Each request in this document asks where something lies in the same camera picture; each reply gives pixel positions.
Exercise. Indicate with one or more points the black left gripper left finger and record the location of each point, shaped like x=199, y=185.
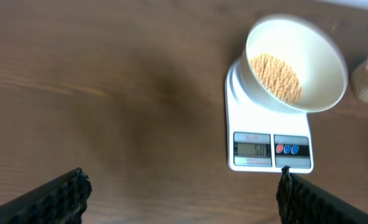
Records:
x=62, y=200

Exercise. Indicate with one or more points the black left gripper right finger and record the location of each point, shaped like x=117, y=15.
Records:
x=301, y=202

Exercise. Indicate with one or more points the white digital kitchen scale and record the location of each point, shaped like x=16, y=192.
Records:
x=262, y=140

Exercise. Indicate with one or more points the soybeans in bowl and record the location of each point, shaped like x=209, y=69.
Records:
x=278, y=77

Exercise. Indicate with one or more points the cream bowl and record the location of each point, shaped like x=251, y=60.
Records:
x=315, y=58

